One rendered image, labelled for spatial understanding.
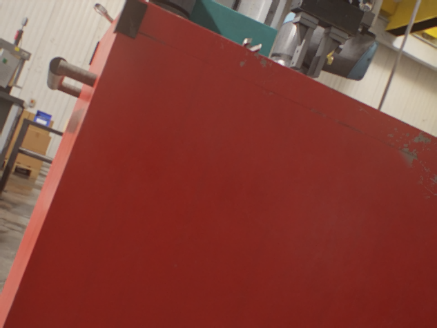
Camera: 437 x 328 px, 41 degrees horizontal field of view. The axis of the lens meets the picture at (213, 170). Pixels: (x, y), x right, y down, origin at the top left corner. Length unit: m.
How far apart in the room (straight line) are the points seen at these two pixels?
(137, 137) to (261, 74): 0.21
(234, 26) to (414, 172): 1.31
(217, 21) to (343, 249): 1.38
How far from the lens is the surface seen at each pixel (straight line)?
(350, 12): 1.18
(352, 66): 2.08
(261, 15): 2.27
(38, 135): 8.69
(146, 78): 0.83
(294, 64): 1.13
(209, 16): 2.17
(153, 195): 0.83
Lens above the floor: 0.73
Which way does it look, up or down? 2 degrees up
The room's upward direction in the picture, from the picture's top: 21 degrees clockwise
